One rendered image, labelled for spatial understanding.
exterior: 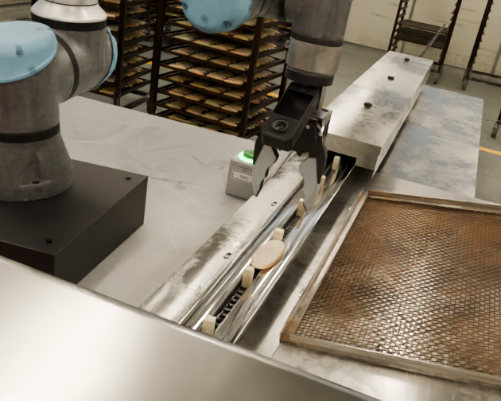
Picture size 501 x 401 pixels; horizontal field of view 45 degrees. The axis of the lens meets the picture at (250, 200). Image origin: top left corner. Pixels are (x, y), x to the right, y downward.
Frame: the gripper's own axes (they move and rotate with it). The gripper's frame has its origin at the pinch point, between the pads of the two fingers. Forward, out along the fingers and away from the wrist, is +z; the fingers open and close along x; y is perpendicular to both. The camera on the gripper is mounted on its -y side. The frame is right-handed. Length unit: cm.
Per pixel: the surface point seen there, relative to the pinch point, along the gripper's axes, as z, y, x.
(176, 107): 63, 211, 120
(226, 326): 8.9, -22.4, -1.7
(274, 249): 7.9, -1.4, -0.9
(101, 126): 12, 35, 55
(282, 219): 8.9, 11.5, 1.8
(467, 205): 1.4, 23.5, -27.8
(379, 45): 83, 700, 85
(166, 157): 11.8, 29.2, 34.3
